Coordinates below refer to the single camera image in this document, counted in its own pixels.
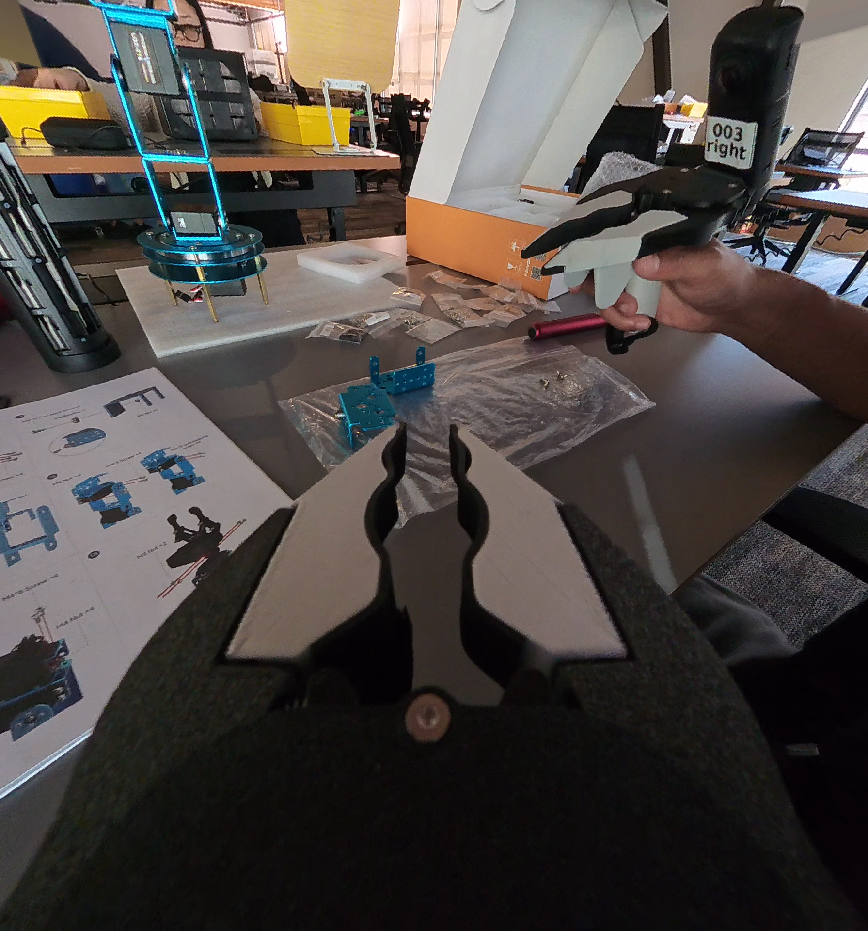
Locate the white foam sheet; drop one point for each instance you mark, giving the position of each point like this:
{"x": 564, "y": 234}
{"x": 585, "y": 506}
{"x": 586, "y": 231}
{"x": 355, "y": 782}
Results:
{"x": 274, "y": 305}

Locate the blue toy robot arm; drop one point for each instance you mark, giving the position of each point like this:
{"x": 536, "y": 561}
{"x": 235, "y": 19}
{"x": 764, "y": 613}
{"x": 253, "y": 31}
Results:
{"x": 201, "y": 247}

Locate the beige acoustic panel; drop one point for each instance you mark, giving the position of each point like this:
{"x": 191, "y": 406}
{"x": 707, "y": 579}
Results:
{"x": 339, "y": 43}

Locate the black mesh office chair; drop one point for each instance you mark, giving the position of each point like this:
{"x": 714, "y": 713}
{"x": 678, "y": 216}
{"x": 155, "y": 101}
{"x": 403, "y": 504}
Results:
{"x": 830, "y": 149}

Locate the pile of small screw bags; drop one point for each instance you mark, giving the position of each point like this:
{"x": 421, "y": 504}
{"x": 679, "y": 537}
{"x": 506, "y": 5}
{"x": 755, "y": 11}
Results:
{"x": 463, "y": 309}

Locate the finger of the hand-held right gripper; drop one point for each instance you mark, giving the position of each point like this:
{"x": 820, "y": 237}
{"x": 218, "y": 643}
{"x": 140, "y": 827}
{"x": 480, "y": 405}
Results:
{"x": 608, "y": 251}
{"x": 608, "y": 198}

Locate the person's right forearm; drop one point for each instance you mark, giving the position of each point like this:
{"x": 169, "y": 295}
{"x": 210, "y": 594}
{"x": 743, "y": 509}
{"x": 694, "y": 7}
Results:
{"x": 826, "y": 349}

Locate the black patterned bottle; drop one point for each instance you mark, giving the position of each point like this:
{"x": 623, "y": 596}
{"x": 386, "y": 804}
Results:
{"x": 34, "y": 291}

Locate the wooden background table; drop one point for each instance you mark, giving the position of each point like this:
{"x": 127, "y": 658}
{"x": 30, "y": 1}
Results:
{"x": 841, "y": 203}

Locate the black chair armrest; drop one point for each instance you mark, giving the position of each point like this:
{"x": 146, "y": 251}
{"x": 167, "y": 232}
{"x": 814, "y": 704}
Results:
{"x": 833, "y": 531}

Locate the person's right hand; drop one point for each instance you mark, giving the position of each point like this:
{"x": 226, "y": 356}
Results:
{"x": 703, "y": 291}

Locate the yellow storage bin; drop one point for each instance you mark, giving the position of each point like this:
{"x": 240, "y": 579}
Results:
{"x": 303, "y": 123}
{"x": 41, "y": 102}

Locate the white foam box insert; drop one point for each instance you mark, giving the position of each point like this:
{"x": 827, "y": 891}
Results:
{"x": 492, "y": 203}

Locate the dark desk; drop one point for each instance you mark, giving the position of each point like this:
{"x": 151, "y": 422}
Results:
{"x": 695, "y": 436}

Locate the blue metal bracket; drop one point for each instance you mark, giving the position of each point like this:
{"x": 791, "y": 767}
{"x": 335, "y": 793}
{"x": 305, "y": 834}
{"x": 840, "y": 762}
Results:
{"x": 405, "y": 378}
{"x": 367, "y": 411}

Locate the orange cardboard box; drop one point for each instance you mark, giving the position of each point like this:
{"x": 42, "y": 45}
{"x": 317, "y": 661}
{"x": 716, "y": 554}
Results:
{"x": 463, "y": 233}

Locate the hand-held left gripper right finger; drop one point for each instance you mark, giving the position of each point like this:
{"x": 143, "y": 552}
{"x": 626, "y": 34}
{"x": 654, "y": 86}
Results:
{"x": 543, "y": 582}

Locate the wooden workbench table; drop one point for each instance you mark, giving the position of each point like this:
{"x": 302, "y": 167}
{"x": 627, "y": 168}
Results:
{"x": 259, "y": 156}

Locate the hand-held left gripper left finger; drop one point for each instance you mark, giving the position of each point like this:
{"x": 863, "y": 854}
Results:
{"x": 310, "y": 582}

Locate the large clear plastic bag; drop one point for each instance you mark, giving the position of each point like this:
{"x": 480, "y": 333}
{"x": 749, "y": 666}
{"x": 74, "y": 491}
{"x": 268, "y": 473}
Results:
{"x": 492, "y": 407}

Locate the pink metal cylinder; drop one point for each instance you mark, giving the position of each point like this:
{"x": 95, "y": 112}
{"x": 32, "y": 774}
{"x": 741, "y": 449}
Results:
{"x": 572, "y": 326}

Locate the assembly instruction booklet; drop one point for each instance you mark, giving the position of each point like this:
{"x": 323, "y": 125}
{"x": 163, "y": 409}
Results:
{"x": 208, "y": 473}

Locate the black compartment case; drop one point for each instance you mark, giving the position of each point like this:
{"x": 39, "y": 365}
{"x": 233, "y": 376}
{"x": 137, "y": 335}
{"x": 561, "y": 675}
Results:
{"x": 208, "y": 94}

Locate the black zip pouch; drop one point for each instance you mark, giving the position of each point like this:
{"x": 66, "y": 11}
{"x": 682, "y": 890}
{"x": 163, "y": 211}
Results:
{"x": 85, "y": 134}

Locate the white metal frame stand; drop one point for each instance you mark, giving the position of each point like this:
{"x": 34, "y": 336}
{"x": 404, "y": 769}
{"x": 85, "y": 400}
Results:
{"x": 346, "y": 149}

